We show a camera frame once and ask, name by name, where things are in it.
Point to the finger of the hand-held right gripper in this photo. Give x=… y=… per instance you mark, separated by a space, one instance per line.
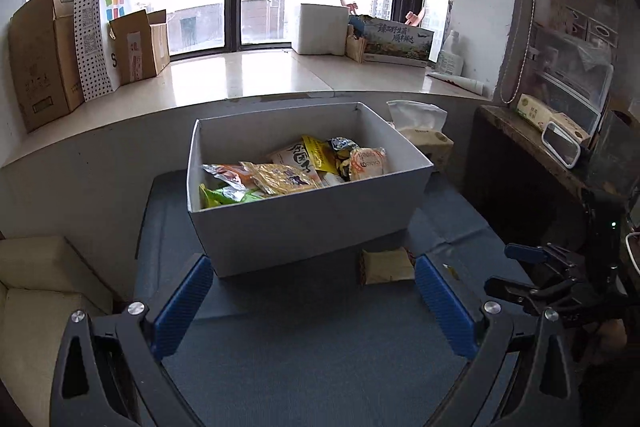
x=510 y=289
x=525 y=253

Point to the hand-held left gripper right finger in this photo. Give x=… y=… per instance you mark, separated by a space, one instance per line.
x=445 y=307

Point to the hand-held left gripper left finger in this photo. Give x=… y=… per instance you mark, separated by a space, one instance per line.
x=182 y=302

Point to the small brown snack packet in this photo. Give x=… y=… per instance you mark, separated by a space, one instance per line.
x=387 y=266

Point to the green snack packet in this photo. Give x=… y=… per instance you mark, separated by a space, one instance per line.
x=222 y=196

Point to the white cardboard box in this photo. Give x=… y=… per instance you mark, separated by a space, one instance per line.
x=300 y=227

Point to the large yellow snack bag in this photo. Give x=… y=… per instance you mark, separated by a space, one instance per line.
x=320 y=154

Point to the person's right hand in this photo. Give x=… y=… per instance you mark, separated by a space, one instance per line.
x=612 y=338

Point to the white framed mirror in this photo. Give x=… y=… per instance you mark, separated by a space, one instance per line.
x=560 y=146

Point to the dark wooden side desk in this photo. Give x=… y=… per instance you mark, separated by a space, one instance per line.
x=505 y=132

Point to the blue table cloth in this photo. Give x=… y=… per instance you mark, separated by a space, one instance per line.
x=310 y=347

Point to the beige sofa cushion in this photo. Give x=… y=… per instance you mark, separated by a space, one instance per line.
x=35 y=317

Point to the beige tissue pack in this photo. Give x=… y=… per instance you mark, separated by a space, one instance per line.
x=425 y=143

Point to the yellow brown snack packet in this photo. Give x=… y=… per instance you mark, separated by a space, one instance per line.
x=280 y=179

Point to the orange white snack packet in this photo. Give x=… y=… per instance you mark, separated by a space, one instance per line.
x=367 y=163

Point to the clear plastic storage container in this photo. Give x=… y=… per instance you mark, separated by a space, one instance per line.
x=570 y=72

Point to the white printed snack packet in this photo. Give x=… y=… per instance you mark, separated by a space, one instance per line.
x=290 y=154

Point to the white tube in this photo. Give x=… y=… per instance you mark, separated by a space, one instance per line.
x=457 y=83

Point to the dark patterned snack packet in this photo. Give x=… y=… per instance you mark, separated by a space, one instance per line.
x=342 y=147

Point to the white plastic bottle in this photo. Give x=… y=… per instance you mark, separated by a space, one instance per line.
x=451 y=57

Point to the landscape printed box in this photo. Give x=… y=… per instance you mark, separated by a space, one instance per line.
x=395 y=43

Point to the open brown cardboard box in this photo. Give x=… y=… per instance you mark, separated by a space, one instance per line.
x=142 y=52

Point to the pink plastic hanger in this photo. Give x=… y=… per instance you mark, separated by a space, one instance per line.
x=348 y=4
x=416 y=17

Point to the small brown paper bag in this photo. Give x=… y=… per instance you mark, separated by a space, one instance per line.
x=355 y=49

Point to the white polka dot paper bag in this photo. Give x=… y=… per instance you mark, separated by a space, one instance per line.
x=95 y=39

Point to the tall brown cardboard box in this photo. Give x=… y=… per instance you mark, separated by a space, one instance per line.
x=40 y=57

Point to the white foam box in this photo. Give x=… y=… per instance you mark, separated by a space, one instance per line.
x=320 y=29

